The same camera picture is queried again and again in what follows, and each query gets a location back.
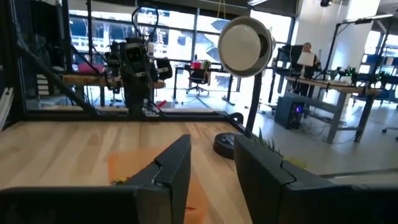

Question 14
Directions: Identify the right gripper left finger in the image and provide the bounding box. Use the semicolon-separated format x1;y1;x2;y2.
0;134;192;224

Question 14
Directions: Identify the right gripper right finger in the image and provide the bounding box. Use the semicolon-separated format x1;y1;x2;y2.
233;134;398;224

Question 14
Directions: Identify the orange translucent plastic bin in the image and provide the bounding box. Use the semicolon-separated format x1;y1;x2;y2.
107;145;210;224

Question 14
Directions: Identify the pink plastic bin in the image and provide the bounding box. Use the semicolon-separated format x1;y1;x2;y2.
77;63;106;75

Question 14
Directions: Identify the small green potted plant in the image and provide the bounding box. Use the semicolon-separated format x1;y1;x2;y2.
251;128;308;170

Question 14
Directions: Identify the wooden top workbench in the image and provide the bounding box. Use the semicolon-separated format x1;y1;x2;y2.
60;73;167;107
283;75;382;144

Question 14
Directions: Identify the black office chair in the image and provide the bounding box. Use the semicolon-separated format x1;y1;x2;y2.
185;60;213;96

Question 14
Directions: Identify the black computer tower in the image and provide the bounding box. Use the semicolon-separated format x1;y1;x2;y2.
273;95;308;131

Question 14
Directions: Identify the black office desk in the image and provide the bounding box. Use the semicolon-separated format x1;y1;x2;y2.
172;63;243;107

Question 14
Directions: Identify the black desk lamp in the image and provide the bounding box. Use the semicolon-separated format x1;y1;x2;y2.
213;16;277;161

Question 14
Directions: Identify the white panel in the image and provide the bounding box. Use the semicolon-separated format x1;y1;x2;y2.
0;86;15;131

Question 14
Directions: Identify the white laptop lid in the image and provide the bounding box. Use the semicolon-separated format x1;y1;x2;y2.
296;51;316;68

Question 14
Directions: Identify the black computer monitor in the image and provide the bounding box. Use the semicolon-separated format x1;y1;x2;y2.
276;44;304;64

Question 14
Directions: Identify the person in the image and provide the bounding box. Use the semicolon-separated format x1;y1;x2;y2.
292;42;322;96

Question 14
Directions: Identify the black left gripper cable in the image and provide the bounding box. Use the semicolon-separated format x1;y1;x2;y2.
131;3;160;43

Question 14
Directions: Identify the black frame stand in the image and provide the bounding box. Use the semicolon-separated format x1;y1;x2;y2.
322;12;398;82

